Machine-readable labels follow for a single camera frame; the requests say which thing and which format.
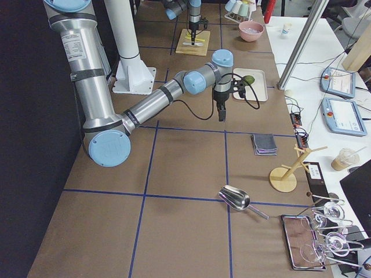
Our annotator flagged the black usb hub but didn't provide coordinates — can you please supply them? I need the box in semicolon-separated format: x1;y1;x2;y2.
290;112;302;127

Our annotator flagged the black box with label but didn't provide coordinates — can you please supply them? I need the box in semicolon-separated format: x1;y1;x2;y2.
305;162;329;197

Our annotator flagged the teach pendant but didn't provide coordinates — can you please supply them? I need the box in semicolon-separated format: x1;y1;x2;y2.
320;67;355;99
321;97;368;137

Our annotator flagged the aluminium frame post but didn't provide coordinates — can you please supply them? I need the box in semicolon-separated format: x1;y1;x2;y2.
277;0;329;90

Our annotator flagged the yellow plastic knife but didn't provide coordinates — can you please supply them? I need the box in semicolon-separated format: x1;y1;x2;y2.
185;34;205;42

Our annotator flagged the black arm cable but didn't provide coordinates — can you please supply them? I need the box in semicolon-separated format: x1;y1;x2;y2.
173;74;260;121

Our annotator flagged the wooden mug stand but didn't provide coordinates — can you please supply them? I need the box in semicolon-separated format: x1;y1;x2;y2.
269;144;327;193

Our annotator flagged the upper teach pendant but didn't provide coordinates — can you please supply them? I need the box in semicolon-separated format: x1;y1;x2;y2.
320;67;355;99

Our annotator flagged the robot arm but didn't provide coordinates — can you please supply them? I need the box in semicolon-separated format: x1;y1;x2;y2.
43;1;247;167
161;0;209;46

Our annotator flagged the white rabbit tray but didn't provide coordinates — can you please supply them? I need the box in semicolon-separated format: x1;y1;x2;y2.
233;68;268;102

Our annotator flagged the paper cup blue stripe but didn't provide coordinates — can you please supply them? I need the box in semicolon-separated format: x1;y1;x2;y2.
281;23;292;38

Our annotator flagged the green cup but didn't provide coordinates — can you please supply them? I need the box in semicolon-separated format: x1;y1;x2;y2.
238;2;249;18

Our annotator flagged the metal scoop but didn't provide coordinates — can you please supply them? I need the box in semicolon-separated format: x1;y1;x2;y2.
218;185;269;220

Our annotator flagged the white cup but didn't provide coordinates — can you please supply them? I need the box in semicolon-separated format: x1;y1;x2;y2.
231;0;243;14

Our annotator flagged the wooden cutting board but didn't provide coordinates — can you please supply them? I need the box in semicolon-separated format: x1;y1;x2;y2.
175;28;212;56

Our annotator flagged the pink bowl with ice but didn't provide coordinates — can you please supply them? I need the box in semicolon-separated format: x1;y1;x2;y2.
238;21;264;42

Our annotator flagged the white camera mast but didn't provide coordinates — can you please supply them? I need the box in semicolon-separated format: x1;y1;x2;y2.
104;0;157;95

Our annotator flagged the lower teach pendant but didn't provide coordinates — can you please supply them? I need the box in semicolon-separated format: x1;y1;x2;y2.
321;97;368;137

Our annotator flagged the grey folded cloth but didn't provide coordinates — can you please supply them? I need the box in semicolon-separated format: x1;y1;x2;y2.
251;134;278;156

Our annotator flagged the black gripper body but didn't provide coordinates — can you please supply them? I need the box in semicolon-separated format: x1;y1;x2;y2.
213;76;249;112
188;16;209;33

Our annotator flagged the iced coffee cup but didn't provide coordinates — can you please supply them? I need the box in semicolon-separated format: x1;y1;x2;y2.
331;147;366;171

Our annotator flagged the white plastic spoon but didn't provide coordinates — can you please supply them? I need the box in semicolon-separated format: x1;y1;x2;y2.
182;42;203;46

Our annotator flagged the red object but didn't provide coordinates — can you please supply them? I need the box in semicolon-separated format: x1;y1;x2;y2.
264;0;276;24

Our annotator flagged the green avocado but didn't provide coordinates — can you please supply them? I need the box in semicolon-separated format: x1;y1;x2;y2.
242;75;255;86

